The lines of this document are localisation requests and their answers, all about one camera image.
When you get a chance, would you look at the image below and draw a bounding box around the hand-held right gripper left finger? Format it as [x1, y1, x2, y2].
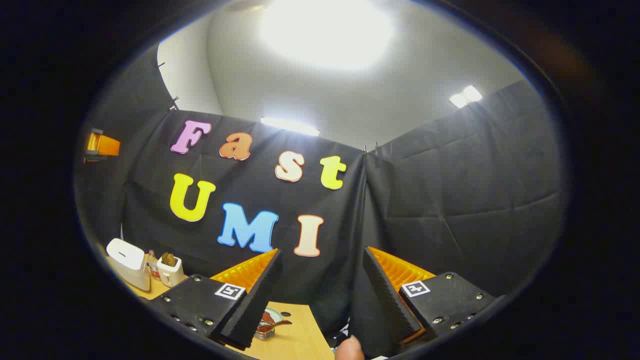
[150, 248, 283, 351]

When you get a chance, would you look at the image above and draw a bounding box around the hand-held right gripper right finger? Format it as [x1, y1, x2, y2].
[348, 246, 498, 358]

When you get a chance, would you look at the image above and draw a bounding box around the brown wooden spoon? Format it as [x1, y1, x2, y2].
[256, 319, 293, 335]

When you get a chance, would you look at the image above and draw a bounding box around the white rice cooker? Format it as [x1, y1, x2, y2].
[106, 238, 152, 292]

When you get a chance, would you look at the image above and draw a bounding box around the white toaster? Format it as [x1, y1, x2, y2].
[156, 255, 186, 288]

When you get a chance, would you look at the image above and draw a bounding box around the clear bottle with red label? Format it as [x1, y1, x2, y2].
[146, 250, 162, 281]

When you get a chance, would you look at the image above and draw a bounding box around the black backdrop cloth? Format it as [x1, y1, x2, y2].
[75, 45, 568, 346]

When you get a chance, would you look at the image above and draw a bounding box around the ceiling light panel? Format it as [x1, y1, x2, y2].
[260, 0, 396, 71]
[260, 117, 321, 137]
[449, 85, 484, 109]

